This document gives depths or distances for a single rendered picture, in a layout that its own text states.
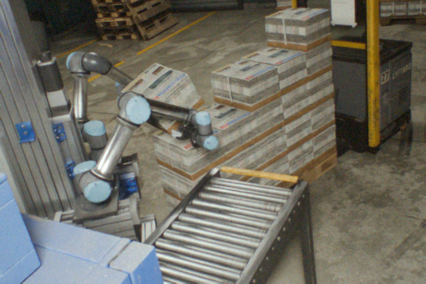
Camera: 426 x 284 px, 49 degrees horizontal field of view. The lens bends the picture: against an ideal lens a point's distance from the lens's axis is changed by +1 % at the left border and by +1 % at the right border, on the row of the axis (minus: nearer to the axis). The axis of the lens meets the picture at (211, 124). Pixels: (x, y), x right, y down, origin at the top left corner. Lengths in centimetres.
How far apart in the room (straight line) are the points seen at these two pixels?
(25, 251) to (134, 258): 19
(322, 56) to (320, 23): 24
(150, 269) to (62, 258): 17
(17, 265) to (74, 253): 10
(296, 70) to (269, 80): 28
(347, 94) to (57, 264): 354
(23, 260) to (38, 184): 173
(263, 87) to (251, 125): 26
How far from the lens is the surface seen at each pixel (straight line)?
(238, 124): 302
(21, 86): 242
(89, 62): 283
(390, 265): 313
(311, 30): 344
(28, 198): 269
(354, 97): 420
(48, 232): 104
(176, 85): 262
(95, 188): 224
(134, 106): 215
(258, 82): 308
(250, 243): 205
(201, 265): 198
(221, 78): 321
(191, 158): 282
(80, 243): 97
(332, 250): 320
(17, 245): 91
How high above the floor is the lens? 210
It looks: 25 degrees down
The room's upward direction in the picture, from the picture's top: 10 degrees counter-clockwise
